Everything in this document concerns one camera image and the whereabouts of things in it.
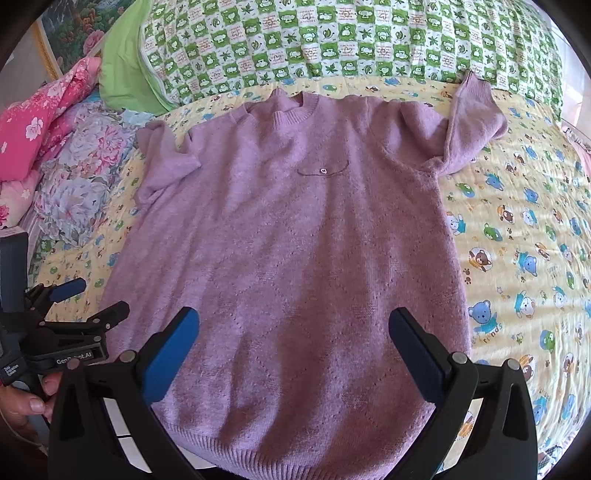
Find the pink floral blanket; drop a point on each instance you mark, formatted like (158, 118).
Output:
(34, 130)

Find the green white checkered quilt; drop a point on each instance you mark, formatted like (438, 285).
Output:
(160, 55)

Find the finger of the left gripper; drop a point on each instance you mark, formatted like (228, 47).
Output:
(104, 320)
(41, 298)

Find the pastel floral pillow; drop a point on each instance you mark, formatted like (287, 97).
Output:
(78, 180)

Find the black camera box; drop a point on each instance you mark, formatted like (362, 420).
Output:
(14, 269)

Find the purple knit sweater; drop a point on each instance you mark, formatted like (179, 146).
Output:
(294, 227)

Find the gold framed landscape painting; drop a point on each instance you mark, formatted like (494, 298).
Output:
(69, 30)

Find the yellow cartoon animal bedsheet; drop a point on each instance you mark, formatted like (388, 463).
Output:
(520, 217)

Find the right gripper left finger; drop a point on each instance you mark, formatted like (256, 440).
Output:
(83, 440)

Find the person's left hand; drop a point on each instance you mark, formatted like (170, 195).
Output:
(17, 405)

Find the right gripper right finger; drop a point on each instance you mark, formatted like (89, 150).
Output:
(503, 442)

